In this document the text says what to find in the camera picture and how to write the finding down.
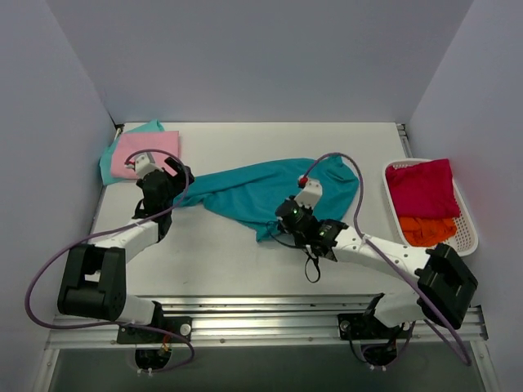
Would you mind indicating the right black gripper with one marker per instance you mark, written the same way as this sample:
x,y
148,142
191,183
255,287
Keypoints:
x,y
287,211

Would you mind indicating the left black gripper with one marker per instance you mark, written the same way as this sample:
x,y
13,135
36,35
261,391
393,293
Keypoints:
x,y
176,173

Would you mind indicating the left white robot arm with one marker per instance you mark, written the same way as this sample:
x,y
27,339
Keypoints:
x,y
94,283

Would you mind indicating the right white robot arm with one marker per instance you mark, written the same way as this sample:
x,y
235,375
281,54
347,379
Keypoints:
x,y
442,285

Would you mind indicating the folded light teal t shirt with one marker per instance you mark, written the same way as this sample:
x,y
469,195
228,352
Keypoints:
x,y
112,161

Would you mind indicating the orange t shirt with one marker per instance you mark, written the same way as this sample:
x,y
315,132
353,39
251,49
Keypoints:
x,y
423,232

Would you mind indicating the white plastic basket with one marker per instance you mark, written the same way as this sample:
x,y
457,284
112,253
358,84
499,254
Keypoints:
x,y
466,240

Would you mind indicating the magenta t shirt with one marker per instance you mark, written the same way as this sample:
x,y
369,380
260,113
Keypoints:
x,y
423,190

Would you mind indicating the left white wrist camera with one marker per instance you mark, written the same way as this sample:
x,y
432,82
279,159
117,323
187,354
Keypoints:
x,y
141,165

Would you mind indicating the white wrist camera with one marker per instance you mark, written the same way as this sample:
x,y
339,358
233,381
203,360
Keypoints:
x,y
310,192
141,165

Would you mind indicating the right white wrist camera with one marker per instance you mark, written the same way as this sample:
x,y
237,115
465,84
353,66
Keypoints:
x,y
310,192

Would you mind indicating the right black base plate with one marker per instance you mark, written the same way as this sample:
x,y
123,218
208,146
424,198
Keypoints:
x,y
357,327

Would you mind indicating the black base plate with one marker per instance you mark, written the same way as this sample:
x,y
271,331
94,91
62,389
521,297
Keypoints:
x,y
357,327
173,330

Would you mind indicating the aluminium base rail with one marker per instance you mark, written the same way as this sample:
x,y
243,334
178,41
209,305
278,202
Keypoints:
x,y
244,321

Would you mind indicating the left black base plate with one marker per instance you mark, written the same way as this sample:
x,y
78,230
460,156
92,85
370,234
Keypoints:
x,y
173,330

